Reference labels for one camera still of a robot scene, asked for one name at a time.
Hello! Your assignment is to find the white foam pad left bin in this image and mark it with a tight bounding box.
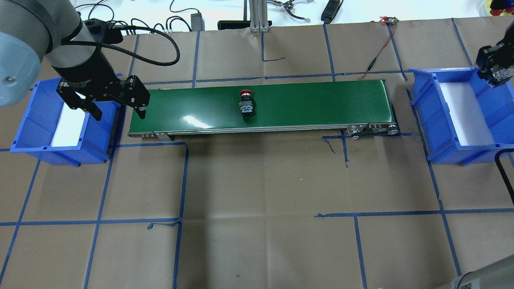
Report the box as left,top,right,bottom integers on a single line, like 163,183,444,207
50,104,90,147

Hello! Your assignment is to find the small red LED board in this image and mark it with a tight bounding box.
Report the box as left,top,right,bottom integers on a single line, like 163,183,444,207
379,16,400,24

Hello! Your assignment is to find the blue left plastic bin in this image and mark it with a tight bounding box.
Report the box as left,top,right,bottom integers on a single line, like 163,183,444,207
10,77,120,167

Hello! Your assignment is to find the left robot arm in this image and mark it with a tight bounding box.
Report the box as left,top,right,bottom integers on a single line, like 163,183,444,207
0,0,150,120

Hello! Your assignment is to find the white foam pad bin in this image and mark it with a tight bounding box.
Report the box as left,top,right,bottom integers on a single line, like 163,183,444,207
439,82,494,146
50,104,90,147

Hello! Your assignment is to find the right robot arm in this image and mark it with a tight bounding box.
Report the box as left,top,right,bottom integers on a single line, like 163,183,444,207
475,23,514,88

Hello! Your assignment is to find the blue plastic bin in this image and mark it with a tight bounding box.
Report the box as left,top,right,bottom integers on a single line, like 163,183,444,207
410,67,514,166
10,77,120,167

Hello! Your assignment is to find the white foam pad right bin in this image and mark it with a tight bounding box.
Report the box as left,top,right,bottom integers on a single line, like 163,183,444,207
439,82,494,146

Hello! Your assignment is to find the red black wire pair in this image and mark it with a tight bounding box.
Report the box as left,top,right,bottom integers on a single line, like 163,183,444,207
357,22,398,81

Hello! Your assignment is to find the yellow mushroom push button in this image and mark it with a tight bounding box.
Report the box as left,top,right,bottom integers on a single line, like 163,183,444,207
490,67,513,88

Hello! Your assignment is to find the red mushroom push button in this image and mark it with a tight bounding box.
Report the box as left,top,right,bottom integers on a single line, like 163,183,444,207
239,89,255,118

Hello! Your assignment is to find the black handle tool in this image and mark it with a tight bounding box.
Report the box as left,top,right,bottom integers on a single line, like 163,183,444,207
320,0,343,24

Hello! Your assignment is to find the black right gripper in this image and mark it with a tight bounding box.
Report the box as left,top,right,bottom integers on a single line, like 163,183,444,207
476,42,514,81

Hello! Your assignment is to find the black power adapter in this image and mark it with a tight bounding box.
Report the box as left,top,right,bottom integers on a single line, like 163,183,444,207
190,12,205,31

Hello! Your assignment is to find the aluminium frame post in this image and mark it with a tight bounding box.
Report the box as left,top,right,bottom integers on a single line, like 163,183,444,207
248,0,269,33

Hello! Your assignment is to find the green conveyor belt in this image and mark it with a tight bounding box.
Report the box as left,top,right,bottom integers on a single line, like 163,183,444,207
127,80,400,138

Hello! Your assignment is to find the blue right plastic bin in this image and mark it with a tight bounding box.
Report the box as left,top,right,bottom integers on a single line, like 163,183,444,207
410,67,514,166

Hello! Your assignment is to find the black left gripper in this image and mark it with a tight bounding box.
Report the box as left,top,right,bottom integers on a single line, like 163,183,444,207
56,60,150,121

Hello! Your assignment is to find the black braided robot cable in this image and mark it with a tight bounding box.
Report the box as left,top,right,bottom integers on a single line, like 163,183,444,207
60,25,180,67

